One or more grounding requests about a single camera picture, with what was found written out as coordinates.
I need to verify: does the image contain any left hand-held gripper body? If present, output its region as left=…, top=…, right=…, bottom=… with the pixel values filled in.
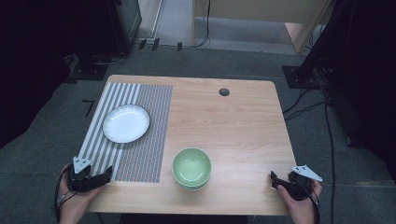
left=66, top=156, right=94, bottom=193

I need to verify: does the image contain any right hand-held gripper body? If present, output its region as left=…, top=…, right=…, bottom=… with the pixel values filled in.
left=287, top=164, right=324, bottom=202

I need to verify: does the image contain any person's right hand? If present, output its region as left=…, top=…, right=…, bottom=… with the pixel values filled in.
left=276, top=179, right=323, bottom=219

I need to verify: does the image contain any person's left hand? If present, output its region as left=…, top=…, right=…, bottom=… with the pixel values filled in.
left=58, top=165, right=105, bottom=219

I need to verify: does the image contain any striped woven placemat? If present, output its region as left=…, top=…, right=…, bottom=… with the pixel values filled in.
left=77, top=81, right=174, bottom=184

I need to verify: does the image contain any white fluted plate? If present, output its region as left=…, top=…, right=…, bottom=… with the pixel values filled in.
left=102, top=104, right=151, bottom=145

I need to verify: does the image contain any green bowl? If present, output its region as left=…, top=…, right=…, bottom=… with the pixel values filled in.
left=172, top=147, right=213, bottom=188
left=176, top=182, right=208, bottom=191

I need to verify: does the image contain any black metal stand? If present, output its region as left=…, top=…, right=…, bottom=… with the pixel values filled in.
left=282, top=0, right=396, bottom=91

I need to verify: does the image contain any dark curtain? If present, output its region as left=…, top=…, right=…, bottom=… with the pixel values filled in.
left=323, top=0, right=396, bottom=183
left=0, top=0, right=110, bottom=149

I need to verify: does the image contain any black equipment cabinet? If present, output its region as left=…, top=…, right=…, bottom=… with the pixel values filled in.
left=78, top=0, right=143, bottom=59

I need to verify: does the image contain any beige wooden partition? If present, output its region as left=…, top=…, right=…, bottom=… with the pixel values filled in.
left=191, top=0, right=336, bottom=54

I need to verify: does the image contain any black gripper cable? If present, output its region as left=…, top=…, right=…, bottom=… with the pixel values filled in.
left=53, top=167, right=79, bottom=222
left=295, top=178, right=321, bottom=224

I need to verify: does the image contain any black floor cable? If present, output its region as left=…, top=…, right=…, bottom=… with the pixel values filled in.
left=282, top=88, right=328, bottom=121

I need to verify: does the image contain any black stand base plate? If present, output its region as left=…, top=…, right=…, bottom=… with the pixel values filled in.
left=68, top=54, right=109, bottom=82

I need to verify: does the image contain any black hanging cable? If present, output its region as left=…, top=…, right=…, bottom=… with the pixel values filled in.
left=191, top=0, right=212, bottom=49

